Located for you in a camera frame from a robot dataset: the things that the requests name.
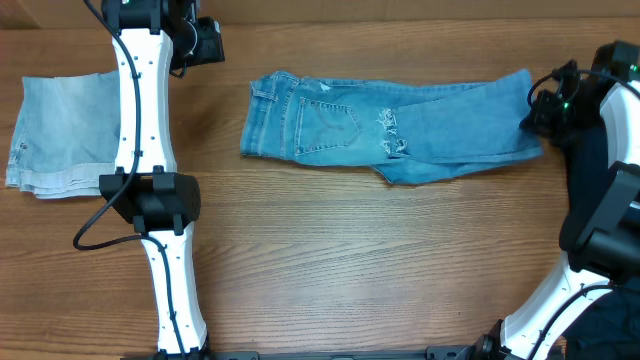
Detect medium blue denim jeans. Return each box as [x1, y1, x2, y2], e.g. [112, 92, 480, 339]
[240, 70, 543, 185]

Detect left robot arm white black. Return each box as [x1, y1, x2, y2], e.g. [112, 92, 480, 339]
[96, 0, 225, 359]

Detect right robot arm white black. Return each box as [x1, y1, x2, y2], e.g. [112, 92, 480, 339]
[456, 40, 639, 359]

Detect folded light blue jeans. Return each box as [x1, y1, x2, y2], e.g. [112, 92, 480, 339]
[5, 71, 120, 199]

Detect brown cardboard backboard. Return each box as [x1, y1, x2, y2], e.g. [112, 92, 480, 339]
[1, 0, 639, 29]

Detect dark navy garment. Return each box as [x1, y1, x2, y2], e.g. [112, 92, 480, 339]
[560, 128, 639, 359]

